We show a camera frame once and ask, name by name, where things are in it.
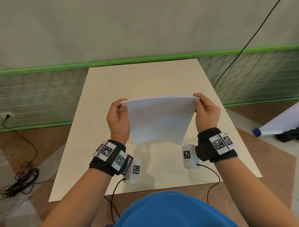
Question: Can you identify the black bag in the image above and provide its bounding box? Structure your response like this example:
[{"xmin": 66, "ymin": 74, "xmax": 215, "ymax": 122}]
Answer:
[{"xmin": 277, "ymin": 127, "xmax": 299, "ymax": 143}]

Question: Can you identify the person's left forearm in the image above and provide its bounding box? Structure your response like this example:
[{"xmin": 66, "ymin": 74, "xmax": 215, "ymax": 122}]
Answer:
[{"xmin": 41, "ymin": 167, "xmax": 113, "ymax": 227}]

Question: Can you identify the rolled white paper sheet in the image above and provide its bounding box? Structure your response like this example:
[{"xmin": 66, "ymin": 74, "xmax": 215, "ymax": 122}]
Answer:
[{"xmin": 253, "ymin": 102, "xmax": 299, "ymax": 137}]

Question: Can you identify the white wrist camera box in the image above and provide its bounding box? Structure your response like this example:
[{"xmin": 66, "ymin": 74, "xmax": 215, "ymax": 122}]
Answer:
[
  {"xmin": 123, "ymin": 159, "xmax": 142, "ymax": 185},
  {"xmin": 182, "ymin": 144, "xmax": 201, "ymax": 169}
]

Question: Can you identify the person's right hand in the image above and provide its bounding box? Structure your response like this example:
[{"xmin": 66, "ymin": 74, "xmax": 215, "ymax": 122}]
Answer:
[{"xmin": 193, "ymin": 93, "xmax": 221, "ymax": 134}]

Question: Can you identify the white paper stack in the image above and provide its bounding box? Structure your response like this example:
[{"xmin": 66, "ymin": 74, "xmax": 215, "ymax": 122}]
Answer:
[{"xmin": 120, "ymin": 95, "xmax": 201, "ymax": 146}]

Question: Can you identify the black wristband with marker tags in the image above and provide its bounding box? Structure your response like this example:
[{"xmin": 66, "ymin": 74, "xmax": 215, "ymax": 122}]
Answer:
[
  {"xmin": 89, "ymin": 140, "xmax": 134, "ymax": 176},
  {"xmin": 195, "ymin": 127, "xmax": 238, "ymax": 163}
]

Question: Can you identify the thin black camera cable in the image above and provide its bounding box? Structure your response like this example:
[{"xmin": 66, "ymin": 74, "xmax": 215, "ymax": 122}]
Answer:
[
  {"xmin": 104, "ymin": 178, "xmax": 128, "ymax": 224},
  {"xmin": 197, "ymin": 164, "xmax": 221, "ymax": 204}
]

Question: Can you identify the hanging black cable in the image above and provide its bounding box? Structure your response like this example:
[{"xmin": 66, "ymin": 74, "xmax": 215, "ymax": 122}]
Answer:
[{"xmin": 214, "ymin": 0, "xmax": 281, "ymax": 89}]

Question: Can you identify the green framed mesh panel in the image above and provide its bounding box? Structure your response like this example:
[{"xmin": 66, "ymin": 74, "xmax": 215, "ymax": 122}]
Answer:
[{"xmin": 0, "ymin": 44, "xmax": 299, "ymax": 133}]

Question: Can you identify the blue shirt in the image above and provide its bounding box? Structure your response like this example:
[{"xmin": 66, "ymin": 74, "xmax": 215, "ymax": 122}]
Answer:
[{"xmin": 114, "ymin": 191, "xmax": 239, "ymax": 227}]

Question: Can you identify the tangled black power cable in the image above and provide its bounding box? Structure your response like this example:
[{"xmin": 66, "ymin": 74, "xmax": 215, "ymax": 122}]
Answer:
[{"xmin": 0, "ymin": 115, "xmax": 55, "ymax": 200}]

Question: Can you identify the person's right forearm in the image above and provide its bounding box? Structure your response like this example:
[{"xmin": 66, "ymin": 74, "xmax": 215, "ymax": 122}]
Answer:
[{"xmin": 213, "ymin": 156, "xmax": 299, "ymax": 227}]

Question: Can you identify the person's left hand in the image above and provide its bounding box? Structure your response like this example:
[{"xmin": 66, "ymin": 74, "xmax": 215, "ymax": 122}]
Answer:
[{"xmin": 106, "ymin": 99, "xmax": 131, "ymax": 145}]

